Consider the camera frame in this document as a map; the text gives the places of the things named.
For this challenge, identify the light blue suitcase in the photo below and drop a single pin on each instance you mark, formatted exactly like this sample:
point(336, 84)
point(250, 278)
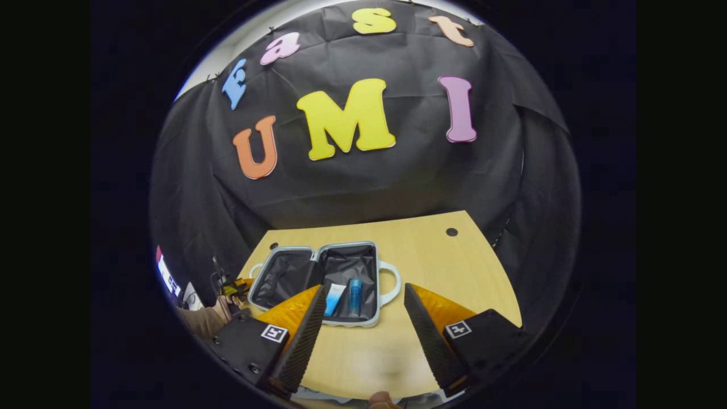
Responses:
point(352, 264)

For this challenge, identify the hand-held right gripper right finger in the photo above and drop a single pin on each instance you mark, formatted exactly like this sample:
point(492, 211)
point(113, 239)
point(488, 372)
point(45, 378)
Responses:
point(429, 341)

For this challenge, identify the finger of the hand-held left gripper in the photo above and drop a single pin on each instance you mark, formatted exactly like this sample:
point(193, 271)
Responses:
point(243, 284)

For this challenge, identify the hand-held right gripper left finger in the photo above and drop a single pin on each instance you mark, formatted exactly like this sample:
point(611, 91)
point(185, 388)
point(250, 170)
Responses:
point(304, 341)

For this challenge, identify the black backdrop cloth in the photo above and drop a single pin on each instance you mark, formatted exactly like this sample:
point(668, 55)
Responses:
point(369, 187)

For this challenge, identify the white printed sign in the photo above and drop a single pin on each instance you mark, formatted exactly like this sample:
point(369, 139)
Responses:
point(168, 275)

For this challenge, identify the blue green skincare bottle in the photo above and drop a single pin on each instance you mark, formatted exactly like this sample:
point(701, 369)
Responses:
point(355, 298)

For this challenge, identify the white and blue cream tube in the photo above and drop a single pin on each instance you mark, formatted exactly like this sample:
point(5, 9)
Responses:
point(335, 298)

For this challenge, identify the white curved object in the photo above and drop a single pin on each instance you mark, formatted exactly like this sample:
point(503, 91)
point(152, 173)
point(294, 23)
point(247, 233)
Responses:
point(193, 296)

